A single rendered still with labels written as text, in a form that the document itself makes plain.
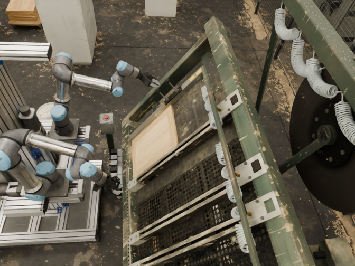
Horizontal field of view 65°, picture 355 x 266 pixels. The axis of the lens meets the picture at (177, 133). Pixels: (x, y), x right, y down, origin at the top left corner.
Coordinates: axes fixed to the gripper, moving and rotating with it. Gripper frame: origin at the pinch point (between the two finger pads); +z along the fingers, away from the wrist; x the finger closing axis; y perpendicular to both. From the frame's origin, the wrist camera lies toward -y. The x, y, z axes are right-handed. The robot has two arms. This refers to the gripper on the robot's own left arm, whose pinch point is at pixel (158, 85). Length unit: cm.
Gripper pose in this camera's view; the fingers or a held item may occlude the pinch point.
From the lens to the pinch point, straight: 222.7
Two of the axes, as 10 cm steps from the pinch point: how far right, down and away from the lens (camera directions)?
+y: -3.5, -5.6, 7.5
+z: 7.6, 3.0, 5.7
